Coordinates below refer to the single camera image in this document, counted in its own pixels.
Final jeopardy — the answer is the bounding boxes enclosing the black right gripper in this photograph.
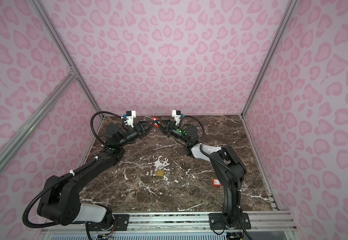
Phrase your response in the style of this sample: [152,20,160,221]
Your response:
[156,121,191,145]

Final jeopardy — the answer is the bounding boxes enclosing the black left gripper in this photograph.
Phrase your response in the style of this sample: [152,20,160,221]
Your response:
[118,120,155,150]

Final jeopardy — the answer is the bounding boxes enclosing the brass padlock silver shackle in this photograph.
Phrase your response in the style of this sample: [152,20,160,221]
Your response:
[156,165,165,178]

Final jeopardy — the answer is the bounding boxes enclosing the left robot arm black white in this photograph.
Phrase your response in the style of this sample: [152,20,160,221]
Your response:
[36,121,155,229]

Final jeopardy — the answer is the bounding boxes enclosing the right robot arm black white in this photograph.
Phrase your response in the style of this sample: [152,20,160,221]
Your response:
[154,116,247,230]

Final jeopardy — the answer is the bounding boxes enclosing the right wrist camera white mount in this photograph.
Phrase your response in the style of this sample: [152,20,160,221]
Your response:
[172,110,183,126]

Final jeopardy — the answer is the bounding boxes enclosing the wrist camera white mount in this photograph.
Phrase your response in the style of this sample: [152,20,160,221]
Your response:
[172,110,183,126]
[122,111,137,128]

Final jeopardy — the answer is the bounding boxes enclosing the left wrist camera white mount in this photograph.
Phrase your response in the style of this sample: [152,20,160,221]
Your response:
[122,111,137,128]

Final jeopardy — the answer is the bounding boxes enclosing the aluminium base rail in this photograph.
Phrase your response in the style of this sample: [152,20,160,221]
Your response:
[38,211,301,240]

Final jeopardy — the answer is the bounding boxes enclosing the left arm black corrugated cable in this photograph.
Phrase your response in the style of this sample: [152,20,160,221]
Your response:
[22,111,127,229]

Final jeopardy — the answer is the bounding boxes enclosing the left corner aluminium post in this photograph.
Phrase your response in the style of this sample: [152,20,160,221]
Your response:
[29,0,101,112]

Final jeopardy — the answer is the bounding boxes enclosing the corner aluminium post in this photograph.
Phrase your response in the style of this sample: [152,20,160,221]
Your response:
[29,0,101,112]
[241,0,300,118]

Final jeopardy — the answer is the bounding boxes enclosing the left diagonal aluminium frame bar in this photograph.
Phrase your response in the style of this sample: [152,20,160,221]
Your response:
[0,71,76,174]

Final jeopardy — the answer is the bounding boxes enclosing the right corner aluminium post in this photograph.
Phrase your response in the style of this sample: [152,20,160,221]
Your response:
[241,0,300,118]

